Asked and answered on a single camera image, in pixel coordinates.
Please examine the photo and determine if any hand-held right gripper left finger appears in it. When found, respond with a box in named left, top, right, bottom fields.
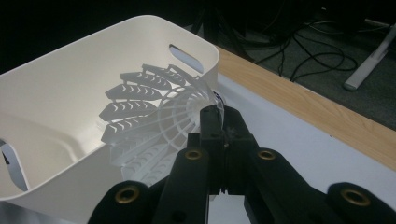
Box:
left=187, top=104, right=226, bottom=194

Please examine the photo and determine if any black looped floor cable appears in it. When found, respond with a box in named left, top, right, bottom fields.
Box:
left=290, top=34, right=359, bottom=83

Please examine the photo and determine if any white plastic shuttlecock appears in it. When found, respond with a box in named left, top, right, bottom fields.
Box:
left=98, top=63, right=227, bottom=189

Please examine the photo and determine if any white table cover sheet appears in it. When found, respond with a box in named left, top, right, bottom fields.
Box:
left=0, top=72, right=396, bottom=224

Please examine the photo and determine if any white metal stand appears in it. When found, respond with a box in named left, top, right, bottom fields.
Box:
left=343, top=22, right=396, bottom=92

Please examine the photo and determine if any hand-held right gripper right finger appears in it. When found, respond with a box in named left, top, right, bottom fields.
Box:
left=222, top=105, right=260, bottom=194

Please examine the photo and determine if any white plastic storage bin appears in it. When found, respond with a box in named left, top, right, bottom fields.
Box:
left=0, top=14, right=221, bottom=224

